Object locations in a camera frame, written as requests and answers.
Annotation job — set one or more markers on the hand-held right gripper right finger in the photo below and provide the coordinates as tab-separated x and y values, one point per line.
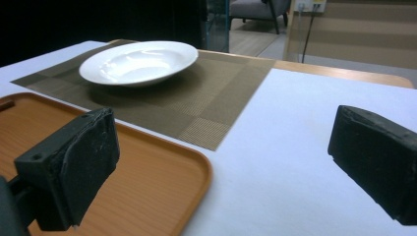
377	157

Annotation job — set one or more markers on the white wall socket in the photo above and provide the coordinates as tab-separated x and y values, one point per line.
309	5

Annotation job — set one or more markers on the orange wooden tray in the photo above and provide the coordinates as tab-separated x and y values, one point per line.
147	183

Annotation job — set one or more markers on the grey armchair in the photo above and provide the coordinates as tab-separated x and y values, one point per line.
259	10

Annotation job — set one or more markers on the white deep plate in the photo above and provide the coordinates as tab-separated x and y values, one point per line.
141	62

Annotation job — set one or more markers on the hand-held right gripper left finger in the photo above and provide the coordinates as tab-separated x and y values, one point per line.
72	173

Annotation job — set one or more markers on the brown woven placemat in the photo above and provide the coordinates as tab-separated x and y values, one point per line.
203	105

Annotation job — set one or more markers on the dark glass-fronted cabinet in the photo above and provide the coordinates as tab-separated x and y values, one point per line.
216	26

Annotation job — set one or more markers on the light wooden table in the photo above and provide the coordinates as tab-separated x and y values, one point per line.
344	74

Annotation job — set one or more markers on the white table cover board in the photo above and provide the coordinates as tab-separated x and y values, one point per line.
278	164

